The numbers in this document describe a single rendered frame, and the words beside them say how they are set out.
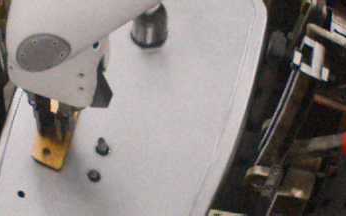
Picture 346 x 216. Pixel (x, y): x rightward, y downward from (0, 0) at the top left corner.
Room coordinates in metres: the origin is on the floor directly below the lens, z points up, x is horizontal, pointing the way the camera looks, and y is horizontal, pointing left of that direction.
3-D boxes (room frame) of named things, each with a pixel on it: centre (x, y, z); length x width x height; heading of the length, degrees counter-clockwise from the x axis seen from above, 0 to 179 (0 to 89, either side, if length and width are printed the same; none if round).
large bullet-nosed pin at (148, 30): (0.59, 0.03, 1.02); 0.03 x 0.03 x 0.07
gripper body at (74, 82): (0.48, 0.10, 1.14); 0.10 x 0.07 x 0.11; 76
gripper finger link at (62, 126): (0.47, 0.08, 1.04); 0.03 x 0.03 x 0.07; 76
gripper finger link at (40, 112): (0.48, 0.13, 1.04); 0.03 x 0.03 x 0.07; 76
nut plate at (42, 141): (0.48, 0.10, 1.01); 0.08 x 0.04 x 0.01; 166
